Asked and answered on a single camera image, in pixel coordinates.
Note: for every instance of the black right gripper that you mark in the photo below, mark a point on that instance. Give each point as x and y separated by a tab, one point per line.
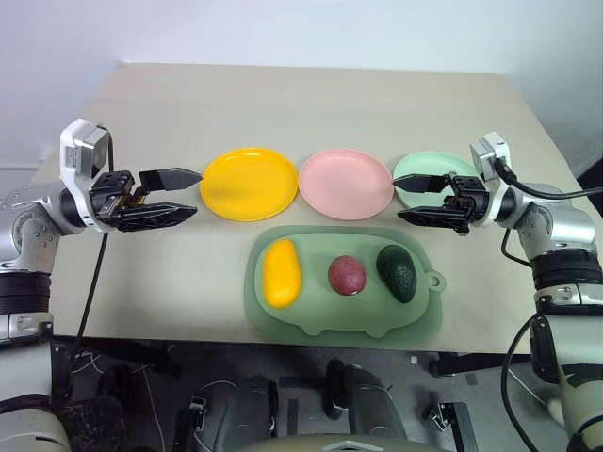
468	198

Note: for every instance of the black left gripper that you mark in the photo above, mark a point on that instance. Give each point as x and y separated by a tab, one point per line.
109	193

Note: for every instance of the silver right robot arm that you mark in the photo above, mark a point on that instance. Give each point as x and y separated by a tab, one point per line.
565	230

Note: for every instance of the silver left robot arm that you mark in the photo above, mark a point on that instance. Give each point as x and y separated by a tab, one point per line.
33	235

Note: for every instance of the green plastic plate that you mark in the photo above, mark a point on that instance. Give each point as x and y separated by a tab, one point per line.
426	162

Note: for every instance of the pink plastic plate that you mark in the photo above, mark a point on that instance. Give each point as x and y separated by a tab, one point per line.
346	183

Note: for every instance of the yellow plastic plate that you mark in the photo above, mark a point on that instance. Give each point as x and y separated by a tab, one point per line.
249	183

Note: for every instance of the dark red round fruit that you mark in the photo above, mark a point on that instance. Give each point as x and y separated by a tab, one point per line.
347	276

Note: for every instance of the dark green avocado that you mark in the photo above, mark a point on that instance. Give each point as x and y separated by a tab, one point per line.
398	273

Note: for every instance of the yellow mango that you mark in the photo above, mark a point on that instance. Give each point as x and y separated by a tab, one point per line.
281	273

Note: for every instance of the green pig-shaped silicone mat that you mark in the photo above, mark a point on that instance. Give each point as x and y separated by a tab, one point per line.
330	313

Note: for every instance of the dark grey rounded shape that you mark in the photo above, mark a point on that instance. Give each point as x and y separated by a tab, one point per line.
367	405
249	414

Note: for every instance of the black stand foot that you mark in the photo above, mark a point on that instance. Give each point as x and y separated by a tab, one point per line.
459	424

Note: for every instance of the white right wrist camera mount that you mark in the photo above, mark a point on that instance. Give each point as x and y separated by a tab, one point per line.
495	141

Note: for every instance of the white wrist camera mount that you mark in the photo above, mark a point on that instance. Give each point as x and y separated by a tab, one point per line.
70	141
495	141

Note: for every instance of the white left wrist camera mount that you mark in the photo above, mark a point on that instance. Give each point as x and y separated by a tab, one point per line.
70	141

